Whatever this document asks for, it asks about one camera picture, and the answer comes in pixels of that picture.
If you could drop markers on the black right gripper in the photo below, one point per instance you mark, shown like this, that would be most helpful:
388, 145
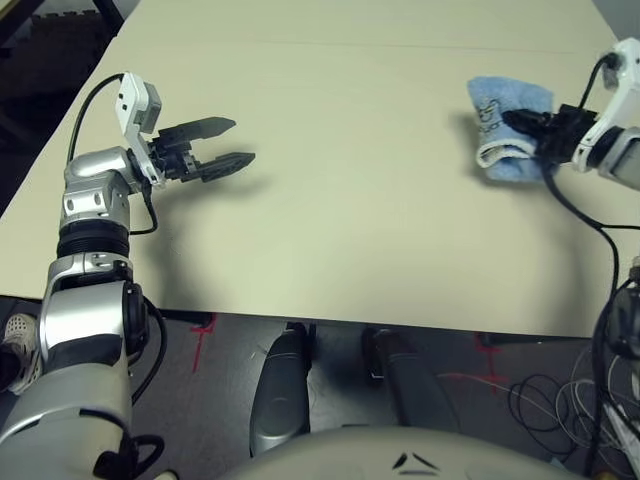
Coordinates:
565, 132

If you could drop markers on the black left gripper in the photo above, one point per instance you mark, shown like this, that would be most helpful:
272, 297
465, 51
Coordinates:
175, 157

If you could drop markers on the light blue rag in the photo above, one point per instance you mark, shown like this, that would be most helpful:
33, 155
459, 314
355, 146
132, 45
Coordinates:
505, 95

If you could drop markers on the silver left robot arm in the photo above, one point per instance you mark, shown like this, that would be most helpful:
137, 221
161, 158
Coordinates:
90, 170

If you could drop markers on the black foam floor mat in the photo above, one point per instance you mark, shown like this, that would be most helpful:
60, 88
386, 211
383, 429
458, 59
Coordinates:
45, 60

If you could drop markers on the grey left robot leg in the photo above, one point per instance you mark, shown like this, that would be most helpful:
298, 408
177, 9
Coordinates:
280, 395

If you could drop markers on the grey robot leg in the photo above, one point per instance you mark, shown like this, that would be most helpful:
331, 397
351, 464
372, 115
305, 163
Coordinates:
280, 395
415, 385

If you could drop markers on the white mesh sneaker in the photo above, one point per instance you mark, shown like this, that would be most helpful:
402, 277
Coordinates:
20, 330

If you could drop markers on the grey right robot leg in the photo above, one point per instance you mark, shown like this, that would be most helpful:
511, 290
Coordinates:
415, 385

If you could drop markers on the beige robot torso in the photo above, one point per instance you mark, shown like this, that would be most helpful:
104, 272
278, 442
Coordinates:
350, 455

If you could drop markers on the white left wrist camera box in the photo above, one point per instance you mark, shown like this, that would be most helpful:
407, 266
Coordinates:
132, 100

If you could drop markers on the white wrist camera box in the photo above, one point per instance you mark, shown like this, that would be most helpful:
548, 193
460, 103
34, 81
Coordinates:
617, 105
132, 100

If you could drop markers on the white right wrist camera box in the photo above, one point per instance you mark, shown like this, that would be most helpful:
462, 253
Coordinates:
617, 105

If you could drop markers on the black metal frame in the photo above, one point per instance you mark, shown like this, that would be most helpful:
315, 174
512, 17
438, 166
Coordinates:
107, 10

